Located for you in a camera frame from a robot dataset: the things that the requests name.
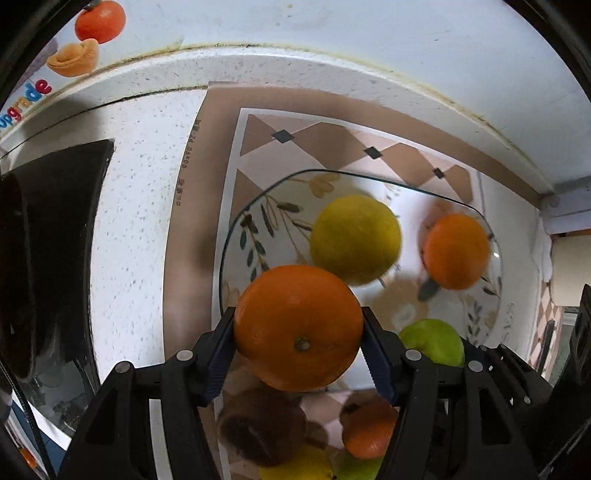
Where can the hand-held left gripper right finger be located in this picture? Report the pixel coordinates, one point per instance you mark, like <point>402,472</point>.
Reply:
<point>377,357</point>

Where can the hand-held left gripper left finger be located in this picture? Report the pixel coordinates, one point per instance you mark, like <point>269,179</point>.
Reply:
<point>216,357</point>

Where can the large orange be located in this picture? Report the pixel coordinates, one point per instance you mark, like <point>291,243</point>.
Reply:
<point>298,327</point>

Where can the glass plate with leaf print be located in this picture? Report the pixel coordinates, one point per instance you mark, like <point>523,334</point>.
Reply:
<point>277,217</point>

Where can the green apple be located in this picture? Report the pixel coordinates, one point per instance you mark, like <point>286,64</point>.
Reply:
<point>434,344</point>
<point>358,470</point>

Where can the small orange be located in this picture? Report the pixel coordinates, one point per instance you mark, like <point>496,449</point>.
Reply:
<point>457,251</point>
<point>369,429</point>

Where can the brown kiwi fruit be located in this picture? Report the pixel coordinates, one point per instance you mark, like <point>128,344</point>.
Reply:
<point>261,429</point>

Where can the yellow citrus fruit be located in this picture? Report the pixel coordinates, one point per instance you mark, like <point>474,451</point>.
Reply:
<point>298,467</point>
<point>355,237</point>

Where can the beige box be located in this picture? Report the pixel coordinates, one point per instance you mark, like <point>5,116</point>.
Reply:
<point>570,272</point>

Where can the brown diamond-patterned table mat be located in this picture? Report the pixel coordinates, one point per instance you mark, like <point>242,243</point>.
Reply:
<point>203,184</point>

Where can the black glass appliance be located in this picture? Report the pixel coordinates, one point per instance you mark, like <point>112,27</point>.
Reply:
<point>46,240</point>

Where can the wall sticker with fruit print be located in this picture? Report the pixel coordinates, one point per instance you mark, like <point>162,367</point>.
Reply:
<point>69,46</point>

